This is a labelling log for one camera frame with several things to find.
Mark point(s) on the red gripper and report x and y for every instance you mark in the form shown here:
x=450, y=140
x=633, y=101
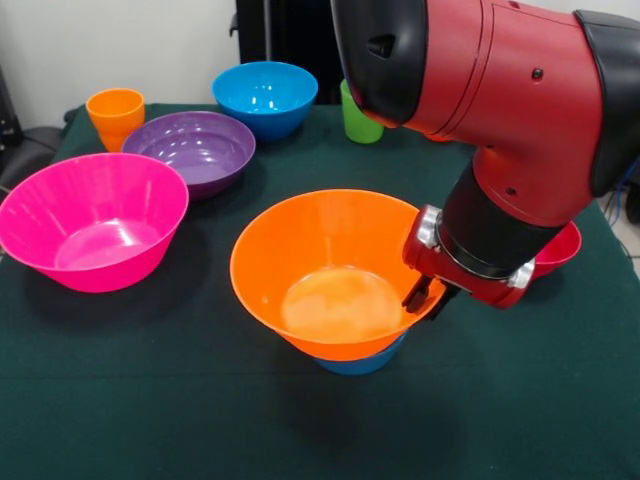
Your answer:
x=460, y=282

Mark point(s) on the small blue bowl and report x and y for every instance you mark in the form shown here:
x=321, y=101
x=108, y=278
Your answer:
x=350, y=367

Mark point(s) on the large orange bowl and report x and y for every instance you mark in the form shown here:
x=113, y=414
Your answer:
x=280, y=250

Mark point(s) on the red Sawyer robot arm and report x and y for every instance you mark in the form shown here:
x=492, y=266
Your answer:
x=500, y=90

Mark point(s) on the small red bowl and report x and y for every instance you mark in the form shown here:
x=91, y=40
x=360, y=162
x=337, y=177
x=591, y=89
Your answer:
x=560, y=252

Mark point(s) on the green cup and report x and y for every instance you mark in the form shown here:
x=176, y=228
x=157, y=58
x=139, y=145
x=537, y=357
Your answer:
x=357, y=127

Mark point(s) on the large blue bowl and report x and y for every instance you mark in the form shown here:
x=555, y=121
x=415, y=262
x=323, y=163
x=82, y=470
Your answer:
x=270, y=120

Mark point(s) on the dark green tablecloth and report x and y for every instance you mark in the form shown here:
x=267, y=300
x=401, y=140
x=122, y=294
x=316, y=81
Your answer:
x=200, y=425

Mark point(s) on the purple bowl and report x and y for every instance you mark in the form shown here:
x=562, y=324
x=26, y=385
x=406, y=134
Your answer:
x=200, y=160

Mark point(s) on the large pink bowl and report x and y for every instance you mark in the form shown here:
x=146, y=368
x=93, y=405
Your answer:
x=115, y=270

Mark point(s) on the yellow-orange cup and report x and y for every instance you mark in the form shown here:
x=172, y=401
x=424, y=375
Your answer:
x=117, y=125

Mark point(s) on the black chair base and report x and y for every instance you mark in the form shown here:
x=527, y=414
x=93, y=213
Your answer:
x=30, y=150

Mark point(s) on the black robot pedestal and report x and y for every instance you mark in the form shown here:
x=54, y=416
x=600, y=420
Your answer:
x=290, y=30

